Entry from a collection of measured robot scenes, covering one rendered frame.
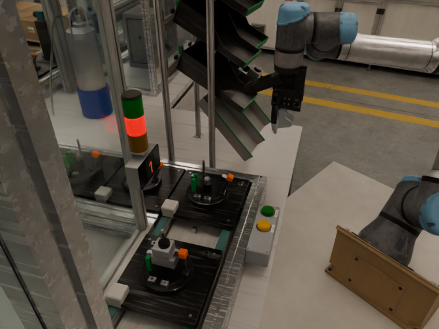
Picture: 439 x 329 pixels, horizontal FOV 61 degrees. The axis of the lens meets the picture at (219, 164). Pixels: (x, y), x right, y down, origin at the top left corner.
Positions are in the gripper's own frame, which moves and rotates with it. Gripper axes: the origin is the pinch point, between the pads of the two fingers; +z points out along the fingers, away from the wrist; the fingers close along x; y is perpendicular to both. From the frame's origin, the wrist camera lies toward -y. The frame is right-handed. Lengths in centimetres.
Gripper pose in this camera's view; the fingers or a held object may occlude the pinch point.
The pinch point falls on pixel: (273, 128)
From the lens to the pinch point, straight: 113.1
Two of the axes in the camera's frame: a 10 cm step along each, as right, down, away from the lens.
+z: 0.0, 8.1, 5.9
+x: 2.8, -5.6, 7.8
